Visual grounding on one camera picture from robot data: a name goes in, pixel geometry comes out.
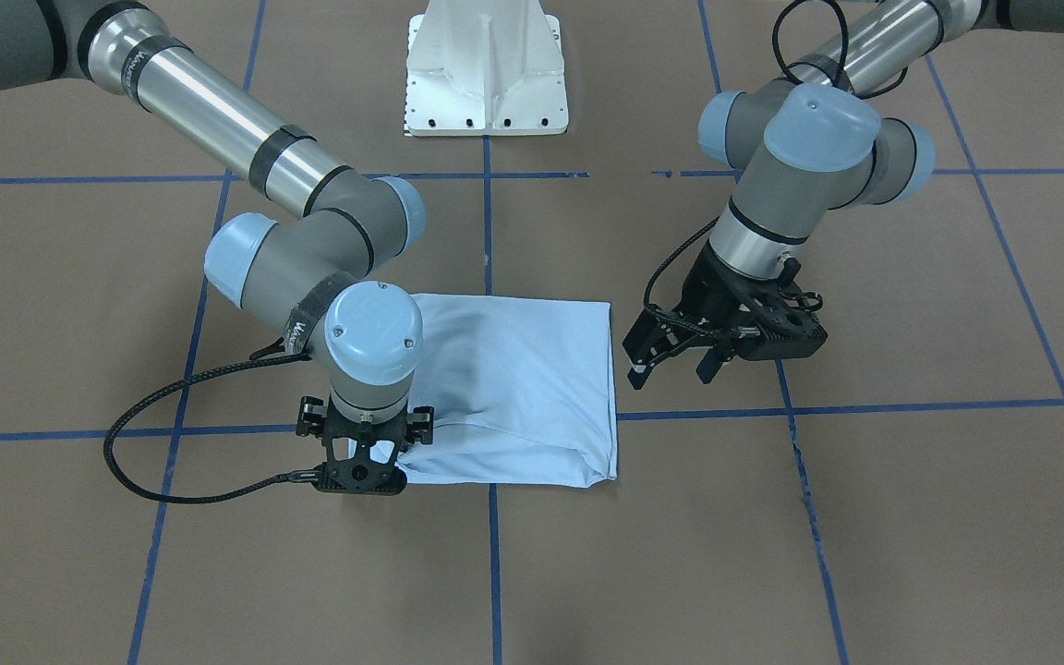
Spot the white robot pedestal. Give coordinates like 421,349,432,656
403,1,570,138

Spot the light blue t-shirt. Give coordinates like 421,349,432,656
398,294,618,488

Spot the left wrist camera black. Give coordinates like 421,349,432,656
733,289,828,361

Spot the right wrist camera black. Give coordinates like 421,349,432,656
309,439,408,496

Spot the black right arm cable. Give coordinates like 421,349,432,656
103,337,325,505

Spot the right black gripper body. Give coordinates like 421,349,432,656
296,395,435,449

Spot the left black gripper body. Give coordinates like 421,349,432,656
677,243,801,342

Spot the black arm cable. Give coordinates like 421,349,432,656
103,337,325,505
643,0,907,320

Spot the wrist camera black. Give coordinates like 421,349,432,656
733,289,828,361
309,439,408,496

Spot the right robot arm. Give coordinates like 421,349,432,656
0,1,408,449

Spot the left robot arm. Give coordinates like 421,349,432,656
624,1,1064,389

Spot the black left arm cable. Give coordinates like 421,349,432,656
643,0,907,320

